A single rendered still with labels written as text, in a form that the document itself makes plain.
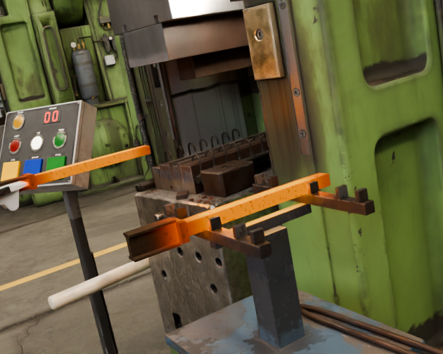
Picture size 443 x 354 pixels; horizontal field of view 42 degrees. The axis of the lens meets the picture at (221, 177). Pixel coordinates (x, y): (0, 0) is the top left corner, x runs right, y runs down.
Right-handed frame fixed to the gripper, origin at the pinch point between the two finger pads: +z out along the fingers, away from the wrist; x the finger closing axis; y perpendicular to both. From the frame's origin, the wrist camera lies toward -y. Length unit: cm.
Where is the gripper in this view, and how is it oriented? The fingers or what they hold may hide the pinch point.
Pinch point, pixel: (20, 181)
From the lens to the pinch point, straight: 139.2
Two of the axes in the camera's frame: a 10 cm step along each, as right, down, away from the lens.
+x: 6.2, 0.7, -7.8
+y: 1.9, 9.5, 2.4
